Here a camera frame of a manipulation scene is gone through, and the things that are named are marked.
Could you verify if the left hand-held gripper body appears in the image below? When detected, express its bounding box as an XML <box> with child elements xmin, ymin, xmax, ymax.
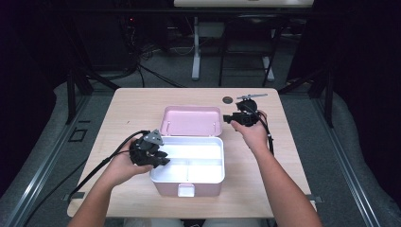
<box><xmin>129</xmin><ymin>129</ymin><xmax>165</xmax><ymax>167</ymax></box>

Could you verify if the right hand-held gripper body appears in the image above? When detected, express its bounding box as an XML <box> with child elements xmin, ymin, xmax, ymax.
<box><xmin>233</xmin><ymin>93</ymin><xmax>269</xmax><ymax>127</ymax></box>

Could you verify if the white divided tray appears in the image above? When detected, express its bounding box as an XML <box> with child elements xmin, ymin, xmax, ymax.
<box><xmin>150</xmin><ymin>135</ymin><xmax>225</xmax><ymax>184</ymax></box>

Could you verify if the pink storage box with handle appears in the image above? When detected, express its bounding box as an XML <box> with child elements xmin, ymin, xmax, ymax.
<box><xmin>149</xmin><ymin>105</ymin><xmax>225</xmax><ymax>198</ymax></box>

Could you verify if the person's right hand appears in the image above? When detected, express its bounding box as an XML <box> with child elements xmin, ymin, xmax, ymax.
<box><xmin>230</xmin><ymin>110</ymin><xmax>270</xmax><ymax>153</ymax></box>

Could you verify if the person's left hand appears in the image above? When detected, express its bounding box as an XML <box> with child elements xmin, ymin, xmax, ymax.
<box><xmin>105</xmin><ymin>143</ymin><xmax>155</xmax><ymax>187</ymax></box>

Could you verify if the person's left leg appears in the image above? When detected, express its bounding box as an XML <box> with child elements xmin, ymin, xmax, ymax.
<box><xmin>123</xmin><ymin>218</ymin><xmax>185</xmax><ymax>227</ymax></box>

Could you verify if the person's leg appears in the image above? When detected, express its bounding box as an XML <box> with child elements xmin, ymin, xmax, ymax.
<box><xmin>201</xmin><ymin>218</ymin><xmax>263</xmax><ymax>227</ymax></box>
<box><xmin>123</xmin><ymin>218</ymin><xmax>185</xmax><ymax>227</ymax></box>

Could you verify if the white standing desk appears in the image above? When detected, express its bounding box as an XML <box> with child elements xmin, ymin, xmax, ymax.
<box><xmin>173</xmin><ymin>0</ymin><xmax>315</xmax><ymax>82</ymax></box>

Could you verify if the black metal stand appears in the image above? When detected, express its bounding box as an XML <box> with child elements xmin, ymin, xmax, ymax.
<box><xmin>277</xmin><ymin>67</ymin><xmax>335</xmax><ymax>129</ymax></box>
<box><xmin>64</xmin><ymin>67</ymin><xmax>121</xmax><ymax>126</ymax></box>

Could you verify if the black chair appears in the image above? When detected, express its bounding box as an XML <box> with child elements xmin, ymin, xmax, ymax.
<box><xmin>218</xmin><ymin>13</ymin><xmax>285</xmax><ymax>88</ymax></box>

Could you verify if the person's right leg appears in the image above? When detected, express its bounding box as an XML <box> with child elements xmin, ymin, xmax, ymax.
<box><xmin>201</xmin><ymin>218</ymin><xmax>263</xmax><ymax>227</ymax></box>

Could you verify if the black computer tower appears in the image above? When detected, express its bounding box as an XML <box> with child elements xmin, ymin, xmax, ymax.
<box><xmin>83</xmin><ymin>15</ymin><xmax>140</xmax><ymax>71</ymax></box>

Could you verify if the dark curtain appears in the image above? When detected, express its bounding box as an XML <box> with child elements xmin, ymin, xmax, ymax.
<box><xmin>288</xmin><ymin>0</ymin><xmax>401</xmax><ymax>202</ymax></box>
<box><xmin>0</xmin><ymin>0</ymin><xmax>72</xmax><ymax>197</ymax></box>

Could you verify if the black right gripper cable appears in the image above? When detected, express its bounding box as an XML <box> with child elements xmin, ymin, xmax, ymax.
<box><xmin>240</xmin><ymin>101</ymin><xmax>275</xmax><ymax>157</ymax></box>

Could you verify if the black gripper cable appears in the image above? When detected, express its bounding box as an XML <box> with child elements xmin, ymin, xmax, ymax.
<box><xmin>240</xmin><ymin>101</ymin><xmax>275</xmax><ymax>157</ymax></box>
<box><xmin>23</xmin><ymin>130</ymin><xmax>150</xmax><ymax>227</ymax></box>

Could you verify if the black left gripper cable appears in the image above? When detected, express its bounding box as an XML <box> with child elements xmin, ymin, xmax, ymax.
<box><xmin>23</xmin><ymin>130</ymin><xmax>150</xmax><ymax>227</ymax></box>

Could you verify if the black floor cable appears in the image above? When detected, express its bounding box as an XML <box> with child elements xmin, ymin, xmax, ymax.
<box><xmin>135</xmin><ymin>44</ymin><xmax>187</xmax><ymax>89</ymax></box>

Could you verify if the aluminium floor rail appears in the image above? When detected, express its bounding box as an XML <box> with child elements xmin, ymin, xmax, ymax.
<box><xmin>311</xmin><ymin>94</ymin><xmax>382</xmax><ymax>227</ymax></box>
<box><xmin>3</xmin><ymin>94</ymin><xmax>93</xmax><ymax>227</ymax></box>

